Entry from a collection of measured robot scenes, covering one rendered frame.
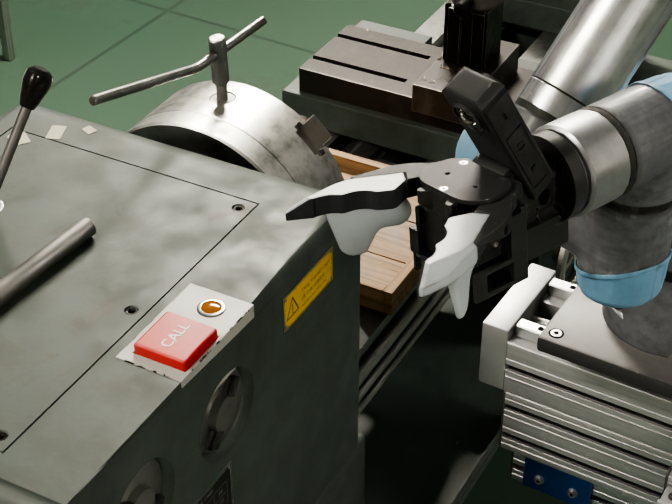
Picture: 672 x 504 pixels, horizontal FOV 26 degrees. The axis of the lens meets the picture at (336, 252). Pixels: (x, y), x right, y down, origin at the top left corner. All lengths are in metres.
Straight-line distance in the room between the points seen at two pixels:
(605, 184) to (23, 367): 0.61
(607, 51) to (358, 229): 0.31
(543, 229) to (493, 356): 0.61
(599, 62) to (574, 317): 0.43
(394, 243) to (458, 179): 1.14
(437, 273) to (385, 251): 1.22
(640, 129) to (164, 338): 0.53
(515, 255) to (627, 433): 0.65
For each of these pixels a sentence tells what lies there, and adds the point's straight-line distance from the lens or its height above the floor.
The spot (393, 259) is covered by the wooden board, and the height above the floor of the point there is 0.88.
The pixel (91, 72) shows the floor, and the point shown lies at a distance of 4.52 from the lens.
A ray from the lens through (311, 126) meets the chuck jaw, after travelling 1.89.
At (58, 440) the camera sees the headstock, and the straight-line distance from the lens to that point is 1.35.
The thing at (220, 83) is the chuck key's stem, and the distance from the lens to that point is 1.84.
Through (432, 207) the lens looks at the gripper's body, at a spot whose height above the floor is 1.57.
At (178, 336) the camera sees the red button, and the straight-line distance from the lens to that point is 1.42.
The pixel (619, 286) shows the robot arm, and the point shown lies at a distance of 1.22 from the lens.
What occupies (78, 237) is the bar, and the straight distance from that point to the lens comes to 1.56.
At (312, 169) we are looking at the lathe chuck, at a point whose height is 1.17.
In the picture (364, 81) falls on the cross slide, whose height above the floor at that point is 0.97.
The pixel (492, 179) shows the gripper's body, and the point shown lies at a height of 1.59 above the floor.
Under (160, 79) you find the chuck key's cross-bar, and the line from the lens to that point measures 1.73.
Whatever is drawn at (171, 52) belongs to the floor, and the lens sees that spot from 4.59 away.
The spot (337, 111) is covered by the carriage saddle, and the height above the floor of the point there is 0.91.
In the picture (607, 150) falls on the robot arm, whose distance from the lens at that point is 1.11.
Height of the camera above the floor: 2.17
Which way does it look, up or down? 36 degrees down
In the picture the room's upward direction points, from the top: straight up
